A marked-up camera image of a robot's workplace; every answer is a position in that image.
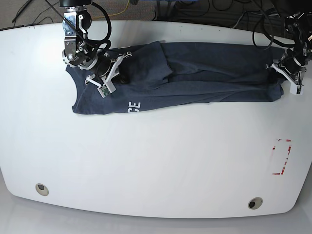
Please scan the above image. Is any left table cable grommet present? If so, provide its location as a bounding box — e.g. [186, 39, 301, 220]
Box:
[36, 183, 49, 196]

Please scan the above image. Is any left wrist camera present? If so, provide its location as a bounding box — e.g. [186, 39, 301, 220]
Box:
[290, 84, 303, 95]

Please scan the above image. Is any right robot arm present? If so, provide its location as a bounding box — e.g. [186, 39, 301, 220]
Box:
[59, 0, 131, 93]

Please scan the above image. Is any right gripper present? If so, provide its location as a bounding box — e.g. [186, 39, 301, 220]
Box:
[84, 52, 132, 87]

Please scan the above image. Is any table cable grommet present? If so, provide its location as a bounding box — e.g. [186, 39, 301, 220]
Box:
[248, 197, 263, 210]
[36, 183, 49, 196]

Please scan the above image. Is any dark blue t-shirt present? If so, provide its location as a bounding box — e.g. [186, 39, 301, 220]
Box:
[66, 41, 284, 115]

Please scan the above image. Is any yellow cable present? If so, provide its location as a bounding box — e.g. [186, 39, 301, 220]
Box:
[92, 0, 130, 21]

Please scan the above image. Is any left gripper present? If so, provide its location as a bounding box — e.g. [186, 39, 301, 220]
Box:
[267, 52, 307, 88]

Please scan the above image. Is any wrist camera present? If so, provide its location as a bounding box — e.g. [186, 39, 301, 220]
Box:
[290, 84, 303, 95]
[97, 84, 116, 98]

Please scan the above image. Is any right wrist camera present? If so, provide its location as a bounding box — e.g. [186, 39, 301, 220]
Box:
[97, 84, 116, 98]

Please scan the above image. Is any red tape rectangle marking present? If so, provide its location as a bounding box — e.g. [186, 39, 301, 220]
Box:
[270, 138, 292, 176]

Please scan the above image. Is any right table cable grommet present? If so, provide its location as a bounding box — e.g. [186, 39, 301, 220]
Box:
[248, 197, 263, 210]

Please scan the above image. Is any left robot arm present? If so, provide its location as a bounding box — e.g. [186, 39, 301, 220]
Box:
[121, 11, 312, 94]

